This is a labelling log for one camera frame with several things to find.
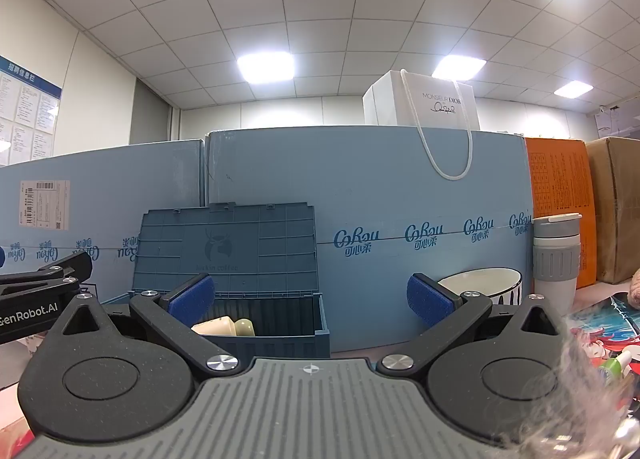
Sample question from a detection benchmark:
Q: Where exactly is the white gift bag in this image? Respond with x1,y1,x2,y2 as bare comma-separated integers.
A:
362,70,481,180

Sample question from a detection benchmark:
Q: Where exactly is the dark blue storage box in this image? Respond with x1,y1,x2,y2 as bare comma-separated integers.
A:
102,201,331,360

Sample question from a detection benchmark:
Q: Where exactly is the printed desk mat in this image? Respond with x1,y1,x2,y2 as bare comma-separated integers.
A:
0,291,640,459

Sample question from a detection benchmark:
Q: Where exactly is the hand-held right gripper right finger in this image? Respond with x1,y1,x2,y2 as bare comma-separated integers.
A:
375,273,566,382

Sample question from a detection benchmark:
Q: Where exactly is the white and grey tumbler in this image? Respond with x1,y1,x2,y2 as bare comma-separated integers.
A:
531,214,582,316

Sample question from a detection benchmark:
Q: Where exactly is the ceiling light panel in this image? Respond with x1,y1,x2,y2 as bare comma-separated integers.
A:
553,80,594,98
432,56,487,81
237,52,296,85

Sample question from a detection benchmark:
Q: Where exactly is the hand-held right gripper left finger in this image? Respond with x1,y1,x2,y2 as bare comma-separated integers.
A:
47,274,248,382

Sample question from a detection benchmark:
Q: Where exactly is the orange cardboard box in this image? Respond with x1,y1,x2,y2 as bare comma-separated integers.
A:
524,136,598,290

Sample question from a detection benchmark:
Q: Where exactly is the white striped bowl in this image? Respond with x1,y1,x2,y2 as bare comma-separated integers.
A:
437,270,524,308

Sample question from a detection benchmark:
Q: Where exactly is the small blue cardboard box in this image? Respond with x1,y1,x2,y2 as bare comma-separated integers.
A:
0,139,206,302

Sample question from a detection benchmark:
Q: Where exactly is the green glue stick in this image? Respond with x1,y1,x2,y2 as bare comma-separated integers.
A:
597,356,629,381

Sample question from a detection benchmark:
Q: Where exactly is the cream cup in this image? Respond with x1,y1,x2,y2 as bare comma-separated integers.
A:
191,317,257,338

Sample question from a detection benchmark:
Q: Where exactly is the wall notice board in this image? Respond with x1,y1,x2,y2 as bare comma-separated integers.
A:
0,55,64,168

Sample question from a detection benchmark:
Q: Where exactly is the brown cardboard box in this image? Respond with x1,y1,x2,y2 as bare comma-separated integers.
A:
585,136,640,286

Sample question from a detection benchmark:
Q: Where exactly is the large blue cardboard box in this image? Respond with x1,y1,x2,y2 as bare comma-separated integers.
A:
204,126,535,355

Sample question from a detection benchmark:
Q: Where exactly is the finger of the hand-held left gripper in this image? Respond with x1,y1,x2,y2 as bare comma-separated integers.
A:
0,250,94,296

